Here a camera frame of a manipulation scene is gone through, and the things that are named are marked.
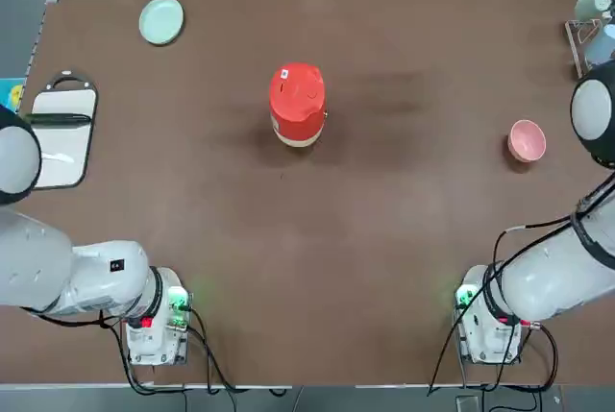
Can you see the orange rice cooker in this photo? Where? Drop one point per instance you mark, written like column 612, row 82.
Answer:
column 298, row 104

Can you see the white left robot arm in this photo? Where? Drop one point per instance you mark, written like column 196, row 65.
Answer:
column 86, row 277

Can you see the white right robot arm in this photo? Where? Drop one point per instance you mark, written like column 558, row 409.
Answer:
column 552, row 277

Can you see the light green plate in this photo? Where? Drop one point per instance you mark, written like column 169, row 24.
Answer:
column 161, row 20

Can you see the pink bowl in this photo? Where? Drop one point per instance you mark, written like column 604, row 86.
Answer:
column 527, row 139

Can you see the white cutting board dark rim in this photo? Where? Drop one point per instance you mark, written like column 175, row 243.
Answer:
column 62, row 143

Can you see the black knife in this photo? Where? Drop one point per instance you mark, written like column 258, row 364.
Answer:
column 57, row 119

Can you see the clear acrylic stand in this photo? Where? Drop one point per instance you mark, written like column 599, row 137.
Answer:
column 574, row 47

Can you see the yellow and blue object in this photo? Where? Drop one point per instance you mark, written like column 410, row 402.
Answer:
column 14, row 95

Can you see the pale blue cup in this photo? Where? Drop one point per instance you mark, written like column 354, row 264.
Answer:
column 600, row 47

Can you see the pale green cup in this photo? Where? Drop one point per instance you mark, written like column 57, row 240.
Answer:
column 591, row 6

